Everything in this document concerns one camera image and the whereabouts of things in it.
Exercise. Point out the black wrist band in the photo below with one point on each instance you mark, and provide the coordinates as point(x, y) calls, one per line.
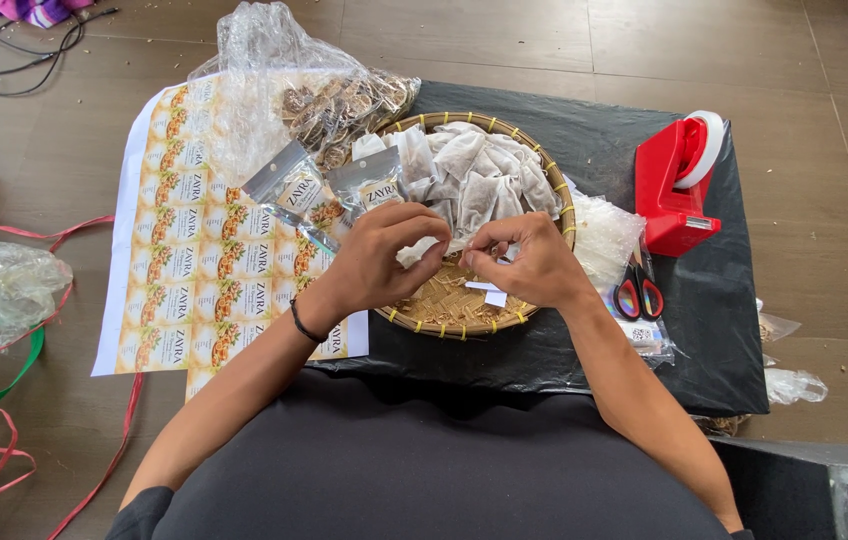
point(304, 328)

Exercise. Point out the person's black shirt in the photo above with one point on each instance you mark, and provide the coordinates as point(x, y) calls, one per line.
point(431, 465)

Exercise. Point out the round woven bamboo tray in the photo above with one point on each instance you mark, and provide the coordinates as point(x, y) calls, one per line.
point(461, 307)

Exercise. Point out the small clear labelled packet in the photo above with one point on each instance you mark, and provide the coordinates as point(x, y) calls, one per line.
point(645, 337)

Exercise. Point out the small clear bag of scraps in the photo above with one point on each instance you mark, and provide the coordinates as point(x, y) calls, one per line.
point(775, 326)

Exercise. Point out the white paper tag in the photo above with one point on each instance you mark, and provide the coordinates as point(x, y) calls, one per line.
point(490, 292)

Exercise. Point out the crumpled clear plastic bag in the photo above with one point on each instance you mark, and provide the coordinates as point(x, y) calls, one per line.
point(0, 285)

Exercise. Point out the clear plastic sleeve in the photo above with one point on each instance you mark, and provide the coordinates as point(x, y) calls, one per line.
point(308, 229)

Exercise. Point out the red black scissors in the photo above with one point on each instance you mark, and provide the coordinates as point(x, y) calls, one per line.
point(638, 292)

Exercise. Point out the small crumpled clear bag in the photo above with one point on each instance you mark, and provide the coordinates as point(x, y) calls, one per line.
point(795, 385)

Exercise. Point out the black plastic table cover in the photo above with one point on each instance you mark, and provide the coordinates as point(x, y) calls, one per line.
point(701, 315)

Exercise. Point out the red tape dispenser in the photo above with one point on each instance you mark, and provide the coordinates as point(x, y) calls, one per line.
point(668, 195)

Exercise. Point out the person's right hand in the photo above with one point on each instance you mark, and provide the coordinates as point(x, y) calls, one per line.
point(544, 262)

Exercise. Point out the clear bag of dried slices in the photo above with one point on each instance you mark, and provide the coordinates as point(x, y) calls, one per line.
point(281, 82)

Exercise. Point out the person's left hand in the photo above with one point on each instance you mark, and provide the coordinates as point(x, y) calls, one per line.
point(368, 259)

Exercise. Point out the dark grey box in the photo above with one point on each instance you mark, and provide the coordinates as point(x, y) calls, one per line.
point(814, 491)

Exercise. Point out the colourful striped cloth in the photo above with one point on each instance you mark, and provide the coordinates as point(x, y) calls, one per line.
point(34, 10)

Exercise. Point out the white tape roll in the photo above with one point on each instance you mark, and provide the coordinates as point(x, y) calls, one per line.
point(707, 146)

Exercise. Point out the white tea bag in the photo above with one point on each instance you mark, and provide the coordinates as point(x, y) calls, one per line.
point(416, 251)

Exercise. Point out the pile of filled tea bags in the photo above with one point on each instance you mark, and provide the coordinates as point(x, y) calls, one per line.
point(480, 172)

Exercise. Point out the printed label sticker sheet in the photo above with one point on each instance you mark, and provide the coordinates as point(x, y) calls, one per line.
point(191, 262)

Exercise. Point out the silver labelled pouch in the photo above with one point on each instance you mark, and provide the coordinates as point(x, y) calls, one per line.
point(371, 184)
point(293, 184)

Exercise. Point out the stack of clear plastic bags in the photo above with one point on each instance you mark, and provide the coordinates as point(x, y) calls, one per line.
point(604, 229)

